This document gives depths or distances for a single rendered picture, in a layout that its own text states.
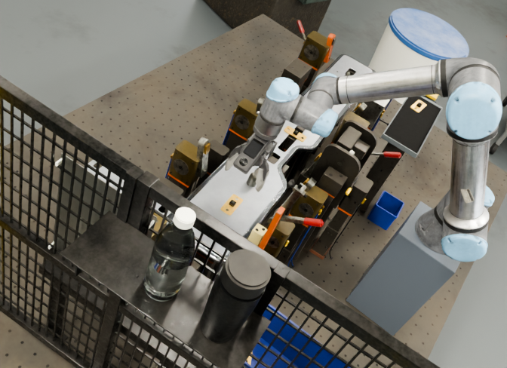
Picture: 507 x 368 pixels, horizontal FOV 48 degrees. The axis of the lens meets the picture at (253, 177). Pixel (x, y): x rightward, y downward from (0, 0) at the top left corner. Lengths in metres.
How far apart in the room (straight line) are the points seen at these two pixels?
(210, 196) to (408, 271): 0.67
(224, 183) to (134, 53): 2.26
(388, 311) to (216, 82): 1.32
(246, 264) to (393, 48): 3.13
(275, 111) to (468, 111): 0.47
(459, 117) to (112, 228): 0.80
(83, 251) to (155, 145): 1.30
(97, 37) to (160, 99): 1.59
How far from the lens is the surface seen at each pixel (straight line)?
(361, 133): 1.92
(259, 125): 1.52
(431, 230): 1.80
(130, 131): 2.32
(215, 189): 1.77
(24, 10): 4.17
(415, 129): 2.13
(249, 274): 0.84
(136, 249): 1.04
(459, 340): 3.26
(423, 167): 2.81
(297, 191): 1.57
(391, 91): 1.53
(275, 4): 4.11
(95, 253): 1.03
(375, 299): 2.01
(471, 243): 1.61
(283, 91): 1.44
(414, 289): 1.92
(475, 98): 1.35
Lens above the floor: 2.27
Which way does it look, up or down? 43 degrees down
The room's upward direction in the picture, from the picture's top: 24 degrees clockwise
